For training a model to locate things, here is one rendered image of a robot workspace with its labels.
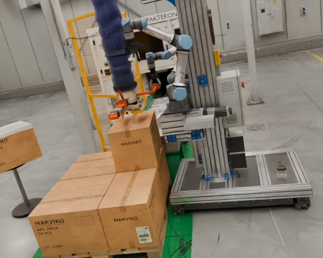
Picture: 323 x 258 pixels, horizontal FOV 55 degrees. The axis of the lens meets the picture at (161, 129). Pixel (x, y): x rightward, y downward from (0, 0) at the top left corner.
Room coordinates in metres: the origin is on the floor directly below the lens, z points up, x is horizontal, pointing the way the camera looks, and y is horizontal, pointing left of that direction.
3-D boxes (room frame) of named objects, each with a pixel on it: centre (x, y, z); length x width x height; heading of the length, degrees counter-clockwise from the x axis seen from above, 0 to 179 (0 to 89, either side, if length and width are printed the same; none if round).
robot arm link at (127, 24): (2.57, 0.09, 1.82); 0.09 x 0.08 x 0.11; 100
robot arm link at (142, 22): (2.60, 0.00, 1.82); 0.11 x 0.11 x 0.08; 10
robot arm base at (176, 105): (2.75, -0.18, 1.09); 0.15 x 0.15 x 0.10
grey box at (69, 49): (4.25, 0.96, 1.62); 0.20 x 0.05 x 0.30; 170
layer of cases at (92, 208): (2.74, 0.61, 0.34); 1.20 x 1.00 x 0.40; 170
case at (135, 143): (2.99, 0.27, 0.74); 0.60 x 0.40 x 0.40; 173
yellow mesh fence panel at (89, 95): (4.47, 0.72, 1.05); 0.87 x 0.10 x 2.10; 42
